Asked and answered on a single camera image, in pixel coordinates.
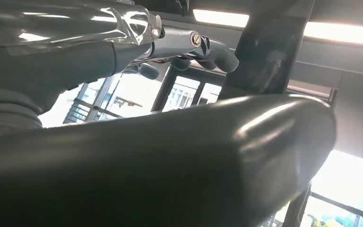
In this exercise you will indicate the black scanner column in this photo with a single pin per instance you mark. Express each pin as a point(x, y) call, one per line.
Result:
point(263, 56)

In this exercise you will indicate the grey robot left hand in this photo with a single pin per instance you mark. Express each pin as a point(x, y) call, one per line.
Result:
point(75, 62)

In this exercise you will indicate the long ceiling light panel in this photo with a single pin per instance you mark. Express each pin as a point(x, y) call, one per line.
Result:
point(220, 18)
point(341, 34)

